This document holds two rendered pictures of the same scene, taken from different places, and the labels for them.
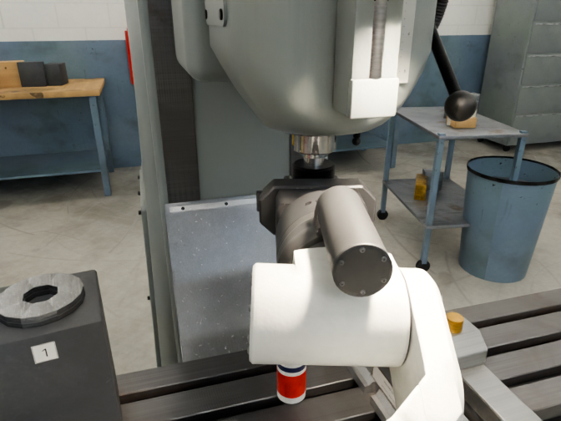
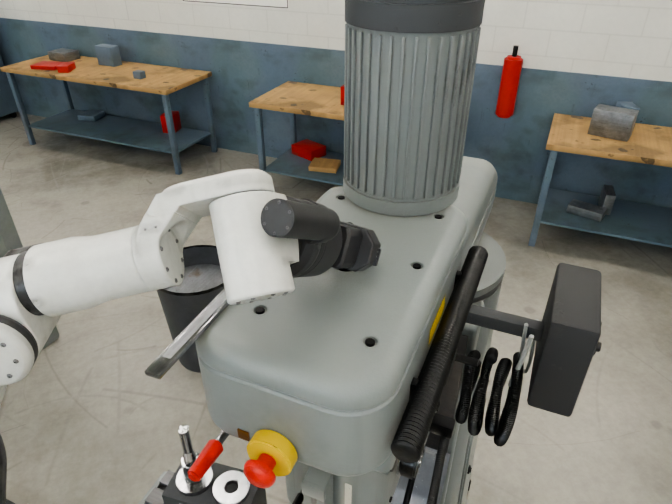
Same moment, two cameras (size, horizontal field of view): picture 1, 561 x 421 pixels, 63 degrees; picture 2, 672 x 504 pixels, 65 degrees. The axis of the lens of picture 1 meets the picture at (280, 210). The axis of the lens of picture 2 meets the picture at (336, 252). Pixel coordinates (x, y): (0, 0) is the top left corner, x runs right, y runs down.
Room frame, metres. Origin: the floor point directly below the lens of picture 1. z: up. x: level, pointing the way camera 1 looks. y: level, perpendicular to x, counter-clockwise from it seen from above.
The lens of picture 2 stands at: (0.00, -0.41, 2.30)
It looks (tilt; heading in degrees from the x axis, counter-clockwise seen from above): 33 degrees down; 40
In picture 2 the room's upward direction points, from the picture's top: straight up
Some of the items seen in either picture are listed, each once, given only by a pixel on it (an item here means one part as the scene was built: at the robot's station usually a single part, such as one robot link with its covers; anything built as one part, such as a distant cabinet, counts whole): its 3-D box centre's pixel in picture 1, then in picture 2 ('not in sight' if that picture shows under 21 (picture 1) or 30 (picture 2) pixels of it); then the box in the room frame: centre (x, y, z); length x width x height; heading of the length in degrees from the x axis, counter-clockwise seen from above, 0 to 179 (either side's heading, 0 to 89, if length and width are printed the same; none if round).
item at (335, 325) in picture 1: (328, 278); not in sight; (0.28, -0.03, 1.24); 0.11 x 0.11 x 0.11; 1
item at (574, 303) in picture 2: not in sight; (567, 338); (0.87, -0.27, 1.62); 0.20 x 0.09 x 0.21; 16
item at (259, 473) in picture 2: not in sight; (262, 469); (0.24, -0.11, 1.76); 0.04 x 0.03 x 0.04; 106
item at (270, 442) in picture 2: not in sight; (272, 453); (0.26, -0.10, 1.76); 0.06 x 0.02 x 0.06; 106
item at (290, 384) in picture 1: (291, 362); not in sight; (0.48, -0.02, 0.98); 0.04 x 0.04 x 0.11
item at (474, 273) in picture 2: not in sight; (447, 330); (0.56, -0.17, 1.79); 0.45 x 0.04 x 0.04; 16
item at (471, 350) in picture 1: (432, 347); not in sight; (0.47, -0.20, 1.02); 0.12 x 0.06 x 0.04; 109
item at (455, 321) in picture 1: (453, 322); not in sight; (0.48, -0.23, 1.05); 0.02 x 0.02 x 0.02
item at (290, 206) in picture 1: (321, 228); not in sight; (0.39, -0.04, 1.23); 0.13 x 0.12 x 0.10; 91
